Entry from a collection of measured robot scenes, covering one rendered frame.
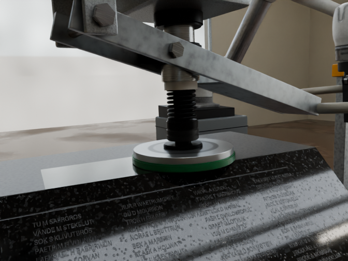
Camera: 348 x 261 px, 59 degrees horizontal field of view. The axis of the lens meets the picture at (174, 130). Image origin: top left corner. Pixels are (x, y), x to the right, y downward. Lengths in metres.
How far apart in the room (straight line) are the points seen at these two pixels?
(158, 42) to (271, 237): 0.40
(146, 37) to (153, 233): 0.32
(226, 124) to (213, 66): 1.09
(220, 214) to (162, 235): 0.12
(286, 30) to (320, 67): 1.27
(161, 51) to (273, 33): 7.36
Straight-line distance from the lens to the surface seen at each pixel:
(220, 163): 0.59
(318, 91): 1.36
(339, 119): 2.31
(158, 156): 0.57
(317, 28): 8.68
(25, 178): 0.63
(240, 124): 1.76
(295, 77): 8.37
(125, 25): 0.53
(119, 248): 0.50
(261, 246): 0.59
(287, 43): 8.19
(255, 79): 0.71
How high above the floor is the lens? 0.98
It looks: 8 degrees down
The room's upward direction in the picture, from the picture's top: 2 degrees counter-clockwise
